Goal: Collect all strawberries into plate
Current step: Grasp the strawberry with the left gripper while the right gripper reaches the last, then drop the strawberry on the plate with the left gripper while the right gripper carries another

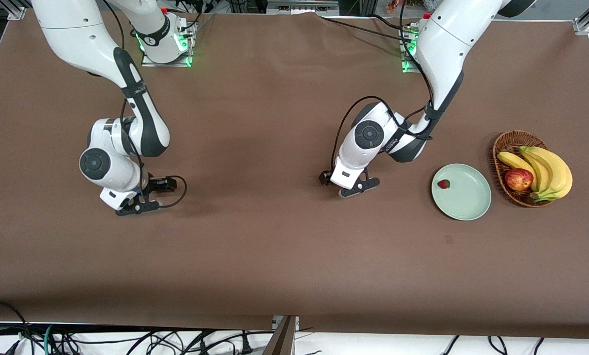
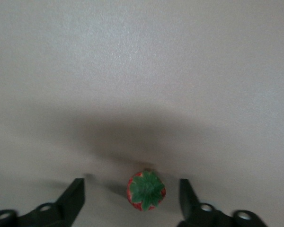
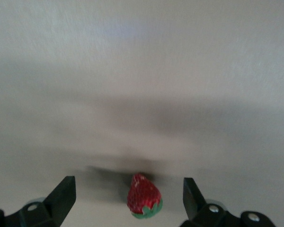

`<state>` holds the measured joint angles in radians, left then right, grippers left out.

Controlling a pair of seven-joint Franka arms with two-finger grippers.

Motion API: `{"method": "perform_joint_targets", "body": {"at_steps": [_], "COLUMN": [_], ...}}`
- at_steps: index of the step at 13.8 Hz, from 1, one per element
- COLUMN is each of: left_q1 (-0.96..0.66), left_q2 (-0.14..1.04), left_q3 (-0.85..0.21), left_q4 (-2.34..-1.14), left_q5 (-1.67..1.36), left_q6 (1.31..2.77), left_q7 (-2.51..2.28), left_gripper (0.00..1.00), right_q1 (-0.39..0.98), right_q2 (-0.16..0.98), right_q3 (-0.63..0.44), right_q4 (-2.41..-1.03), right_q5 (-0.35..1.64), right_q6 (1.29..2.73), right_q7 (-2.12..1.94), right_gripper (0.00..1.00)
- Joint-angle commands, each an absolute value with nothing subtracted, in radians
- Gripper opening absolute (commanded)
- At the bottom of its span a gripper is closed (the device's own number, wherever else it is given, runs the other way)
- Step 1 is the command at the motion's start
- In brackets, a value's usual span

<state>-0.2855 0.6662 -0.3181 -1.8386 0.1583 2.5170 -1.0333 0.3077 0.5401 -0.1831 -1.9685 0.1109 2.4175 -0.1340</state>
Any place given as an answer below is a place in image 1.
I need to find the pale green round plate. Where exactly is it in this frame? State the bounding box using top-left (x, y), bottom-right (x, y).
top-left (431, 163), bottom-right (492, 221)

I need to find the brown table cover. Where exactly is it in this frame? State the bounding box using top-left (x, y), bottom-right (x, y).
top-left (0, 11), bottom-right (589, 340)

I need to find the brown wicker basket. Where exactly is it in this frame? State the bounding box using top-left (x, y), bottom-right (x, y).
top-left (492, 130), bottom-right (556, 208)

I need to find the red apple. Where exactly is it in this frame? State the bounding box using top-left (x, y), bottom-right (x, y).
top-left (504, 168), bottom-right (534, 192)

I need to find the brown wooden board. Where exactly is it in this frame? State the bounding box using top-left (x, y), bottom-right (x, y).
top-left (262, 316), bottom-right (297, 355)

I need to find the grey metal equipment box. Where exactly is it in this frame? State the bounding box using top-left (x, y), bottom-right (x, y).
top-left (267, 0), bottom-right (339, 14)

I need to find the yellow banana bunch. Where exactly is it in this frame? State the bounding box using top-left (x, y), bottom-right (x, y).
top-left (497, 146), bottom-right (573, 203)

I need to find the black right camera cable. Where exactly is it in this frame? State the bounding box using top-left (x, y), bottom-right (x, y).
top-left (100, 0), bottom-right (188, 209)

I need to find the black camera cable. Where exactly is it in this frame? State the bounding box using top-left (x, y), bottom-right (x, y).
top-left (330, 0), bottom-right (436, 171)
top-left (100, 0), bottom-right (188, 209)

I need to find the black left camera cable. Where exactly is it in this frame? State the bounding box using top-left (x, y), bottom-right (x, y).
top-left (330, 0), bottom-right (436, 171)

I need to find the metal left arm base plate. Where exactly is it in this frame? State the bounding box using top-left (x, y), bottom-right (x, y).
top-left (401, 25), bottom-right (423, 73)

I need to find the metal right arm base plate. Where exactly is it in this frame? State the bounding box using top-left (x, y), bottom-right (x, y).
top-left (141, 20), bottom-right (196, 68)

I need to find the black cable across table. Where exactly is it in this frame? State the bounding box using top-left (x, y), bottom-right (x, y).
top-left (317, 12), bottom-right (416, 45)

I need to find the thick black cable loop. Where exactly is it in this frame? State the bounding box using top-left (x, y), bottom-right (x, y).
top-left (0, 300), bottom-right (34, 355)

